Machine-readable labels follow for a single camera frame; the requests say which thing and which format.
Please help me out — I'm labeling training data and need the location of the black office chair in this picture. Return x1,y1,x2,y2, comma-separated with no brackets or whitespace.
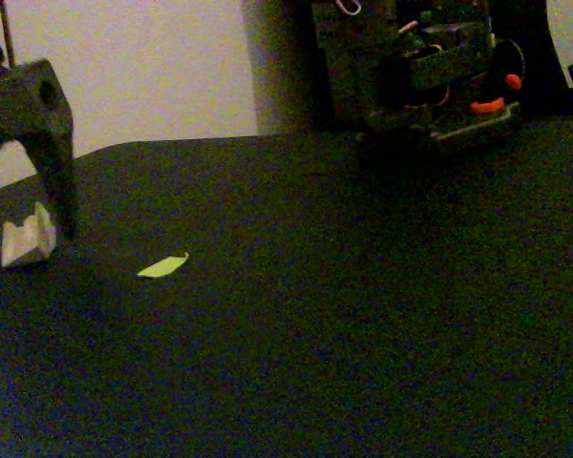
486,0,573,118

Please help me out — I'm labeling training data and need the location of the black and orange table clamp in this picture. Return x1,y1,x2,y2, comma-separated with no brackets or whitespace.
468,40,526,115

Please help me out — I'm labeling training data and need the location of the yellow-green paper scrap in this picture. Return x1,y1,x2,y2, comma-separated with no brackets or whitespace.
137,251,191,280

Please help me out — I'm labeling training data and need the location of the dark blue desk mat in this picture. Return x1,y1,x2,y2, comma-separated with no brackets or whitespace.
0,135,573,458

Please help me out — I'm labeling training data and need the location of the white notched plastic part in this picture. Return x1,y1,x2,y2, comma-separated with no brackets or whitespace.
0,200,58,268

